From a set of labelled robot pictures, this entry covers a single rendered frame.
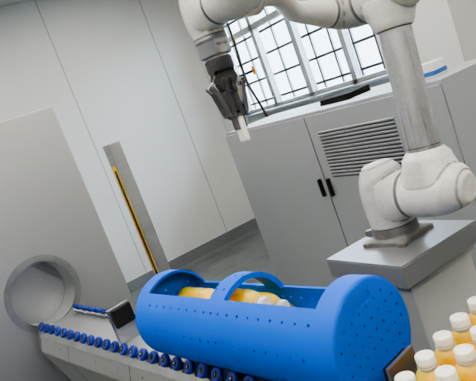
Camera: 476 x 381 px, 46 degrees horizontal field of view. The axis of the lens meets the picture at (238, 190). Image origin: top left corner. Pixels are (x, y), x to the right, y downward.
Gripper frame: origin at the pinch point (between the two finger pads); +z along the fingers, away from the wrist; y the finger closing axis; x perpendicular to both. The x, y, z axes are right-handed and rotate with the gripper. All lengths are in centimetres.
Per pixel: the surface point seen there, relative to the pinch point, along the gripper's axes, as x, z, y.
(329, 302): -32, 41, -18
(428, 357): -53, 52, -16
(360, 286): -35, 41, -10
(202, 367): 27, 65, -24
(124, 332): 94, 64, -19
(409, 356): -40, 59, -7
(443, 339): -52, 52, -9
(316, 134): 130, 25, 154
